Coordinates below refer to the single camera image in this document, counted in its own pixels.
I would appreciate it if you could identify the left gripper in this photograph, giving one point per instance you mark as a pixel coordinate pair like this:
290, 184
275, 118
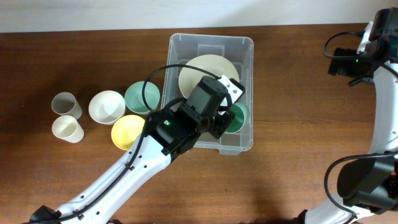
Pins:
226, 119

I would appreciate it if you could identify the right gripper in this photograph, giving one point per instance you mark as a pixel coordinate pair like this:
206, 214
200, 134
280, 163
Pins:
347, 56

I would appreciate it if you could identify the beige plate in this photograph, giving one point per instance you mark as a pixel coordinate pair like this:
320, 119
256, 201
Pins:
215, 64

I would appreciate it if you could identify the green cup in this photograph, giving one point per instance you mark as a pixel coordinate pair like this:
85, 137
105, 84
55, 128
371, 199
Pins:
242, 114

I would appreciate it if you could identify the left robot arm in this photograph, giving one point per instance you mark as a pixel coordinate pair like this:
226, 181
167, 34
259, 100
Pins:
167, 133

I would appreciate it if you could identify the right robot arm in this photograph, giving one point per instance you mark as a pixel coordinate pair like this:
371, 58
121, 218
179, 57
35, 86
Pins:
364, 185

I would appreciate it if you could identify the clear plastic storage bin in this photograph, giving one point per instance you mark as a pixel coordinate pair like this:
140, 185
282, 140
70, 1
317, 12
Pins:
240, 52

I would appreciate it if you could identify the green bowl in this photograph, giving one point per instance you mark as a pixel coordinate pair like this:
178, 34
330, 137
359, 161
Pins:
134, 101

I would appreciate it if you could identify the yellow bowl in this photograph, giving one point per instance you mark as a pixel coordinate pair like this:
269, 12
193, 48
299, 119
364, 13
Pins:
125, 131

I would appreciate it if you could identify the white bowl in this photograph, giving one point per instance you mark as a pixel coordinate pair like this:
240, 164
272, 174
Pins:
107, 107

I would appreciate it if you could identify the cream cup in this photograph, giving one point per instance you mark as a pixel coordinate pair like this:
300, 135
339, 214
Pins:
68, 129

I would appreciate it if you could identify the grey cup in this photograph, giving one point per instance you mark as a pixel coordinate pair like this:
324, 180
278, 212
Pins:
65, 103

